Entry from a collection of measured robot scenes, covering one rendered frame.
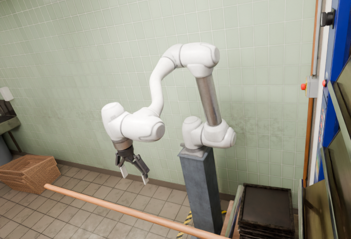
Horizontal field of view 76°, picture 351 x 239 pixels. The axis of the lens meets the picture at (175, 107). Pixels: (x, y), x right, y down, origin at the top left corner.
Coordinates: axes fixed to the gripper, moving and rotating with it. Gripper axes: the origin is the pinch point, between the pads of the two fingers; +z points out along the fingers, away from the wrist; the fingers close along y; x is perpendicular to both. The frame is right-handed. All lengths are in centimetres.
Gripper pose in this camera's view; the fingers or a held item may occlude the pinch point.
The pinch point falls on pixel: (135, 178)
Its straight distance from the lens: 120.7
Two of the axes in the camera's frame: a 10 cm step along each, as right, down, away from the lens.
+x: -4.8, 4.7, -7.4
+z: 1.8, 8.8, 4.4
